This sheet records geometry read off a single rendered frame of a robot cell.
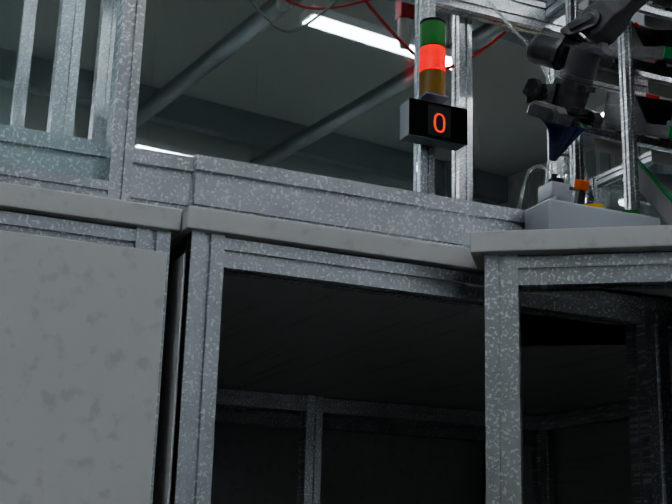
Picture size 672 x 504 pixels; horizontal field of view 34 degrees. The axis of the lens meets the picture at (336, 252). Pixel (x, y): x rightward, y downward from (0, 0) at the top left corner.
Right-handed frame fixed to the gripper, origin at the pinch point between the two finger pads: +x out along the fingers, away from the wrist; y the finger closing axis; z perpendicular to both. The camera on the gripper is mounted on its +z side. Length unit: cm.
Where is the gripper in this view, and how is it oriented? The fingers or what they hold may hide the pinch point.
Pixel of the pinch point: (557, 142)
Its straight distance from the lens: 206.4
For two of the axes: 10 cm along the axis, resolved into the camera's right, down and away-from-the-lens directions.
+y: -6.3, 0.3, -7.8
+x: -2.5, 9.4, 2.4
